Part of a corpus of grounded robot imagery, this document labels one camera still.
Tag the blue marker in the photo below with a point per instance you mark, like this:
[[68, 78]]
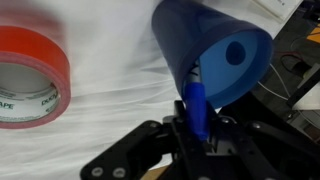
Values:
[[196, 110]]

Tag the blue plastic cup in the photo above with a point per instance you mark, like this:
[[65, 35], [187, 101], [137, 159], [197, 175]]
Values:
[[226, 66]]

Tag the red tape roll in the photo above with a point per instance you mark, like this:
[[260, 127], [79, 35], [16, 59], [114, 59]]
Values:
[[36, 46]]

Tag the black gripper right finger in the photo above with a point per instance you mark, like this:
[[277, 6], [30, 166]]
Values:
[[260, 150]]

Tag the white table cloth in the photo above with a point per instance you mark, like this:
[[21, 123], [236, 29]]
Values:
[[116, 83]]

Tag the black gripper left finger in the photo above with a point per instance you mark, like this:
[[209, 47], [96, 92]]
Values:
[[140, 150]]

